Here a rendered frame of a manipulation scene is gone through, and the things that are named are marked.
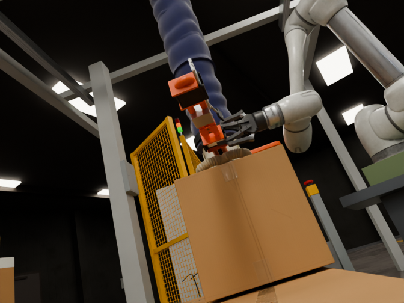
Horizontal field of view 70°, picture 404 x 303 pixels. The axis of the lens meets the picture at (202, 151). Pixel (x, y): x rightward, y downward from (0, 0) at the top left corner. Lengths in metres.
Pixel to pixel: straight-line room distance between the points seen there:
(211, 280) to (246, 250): 0.14
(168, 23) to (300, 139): 0.97
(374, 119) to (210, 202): 0.83
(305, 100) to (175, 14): 0.93
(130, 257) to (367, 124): 1.94
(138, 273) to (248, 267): 1.64
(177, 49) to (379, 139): 1.03
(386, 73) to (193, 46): 0.88
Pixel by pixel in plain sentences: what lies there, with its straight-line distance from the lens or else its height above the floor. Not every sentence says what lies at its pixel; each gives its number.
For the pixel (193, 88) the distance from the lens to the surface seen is 0.76.
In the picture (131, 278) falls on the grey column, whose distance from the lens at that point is 2.53.
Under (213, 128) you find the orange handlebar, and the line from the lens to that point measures 1.00.
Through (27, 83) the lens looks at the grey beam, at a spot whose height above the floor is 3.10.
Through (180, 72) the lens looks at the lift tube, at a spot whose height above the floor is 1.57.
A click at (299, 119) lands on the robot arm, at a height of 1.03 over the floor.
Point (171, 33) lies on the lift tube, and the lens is 1.66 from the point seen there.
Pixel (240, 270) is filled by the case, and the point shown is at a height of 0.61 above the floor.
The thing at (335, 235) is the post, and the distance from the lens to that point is 2.22.
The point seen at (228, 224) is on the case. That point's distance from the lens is 0.96.
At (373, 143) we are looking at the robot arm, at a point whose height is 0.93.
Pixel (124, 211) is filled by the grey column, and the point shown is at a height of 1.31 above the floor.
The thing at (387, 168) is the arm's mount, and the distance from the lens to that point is 1.30.
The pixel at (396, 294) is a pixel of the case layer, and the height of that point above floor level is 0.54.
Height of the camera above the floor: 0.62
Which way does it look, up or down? 23 degrees up
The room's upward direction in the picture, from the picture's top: 18 degrees counter-clockwise
